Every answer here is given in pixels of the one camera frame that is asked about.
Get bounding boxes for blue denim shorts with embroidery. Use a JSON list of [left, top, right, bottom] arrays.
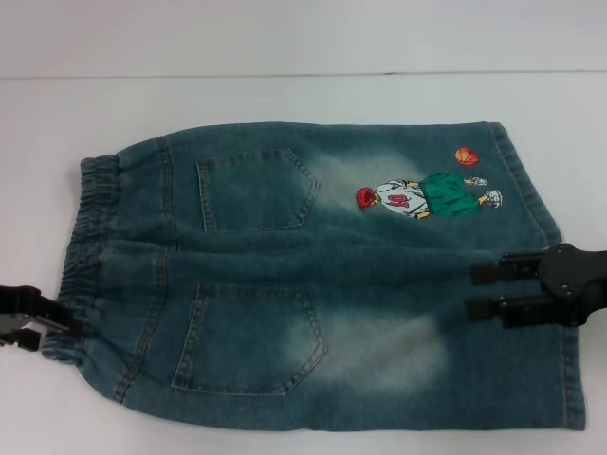
[[41, 121, 585, 455]]

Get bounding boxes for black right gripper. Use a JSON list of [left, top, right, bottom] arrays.
[[465, 242, 607, 330]]

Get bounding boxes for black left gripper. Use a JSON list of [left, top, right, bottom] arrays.
[[0, 283, 83, 353]]

